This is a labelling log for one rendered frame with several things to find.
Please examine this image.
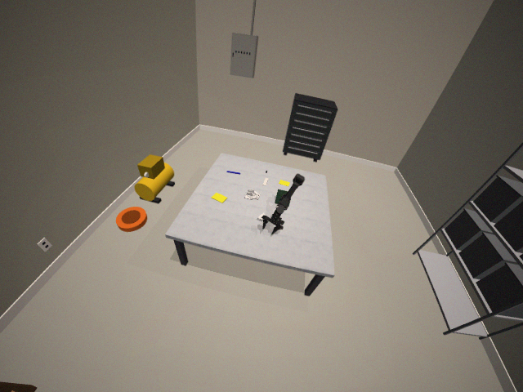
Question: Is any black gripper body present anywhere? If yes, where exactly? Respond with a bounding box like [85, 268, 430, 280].
[262, 213, 284, 230]

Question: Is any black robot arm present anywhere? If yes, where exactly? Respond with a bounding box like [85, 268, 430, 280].
[273, 173, 305, 225]

